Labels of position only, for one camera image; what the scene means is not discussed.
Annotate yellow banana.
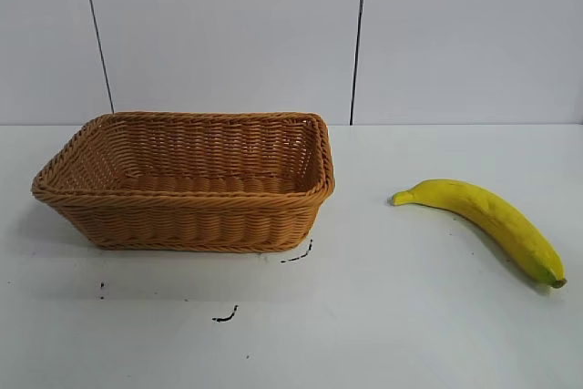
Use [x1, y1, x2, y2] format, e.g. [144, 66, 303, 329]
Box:
[387, 179, 568, 290]

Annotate tan woven wicker basket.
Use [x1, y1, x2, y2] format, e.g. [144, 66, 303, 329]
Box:
[30, 110, 337, 253]

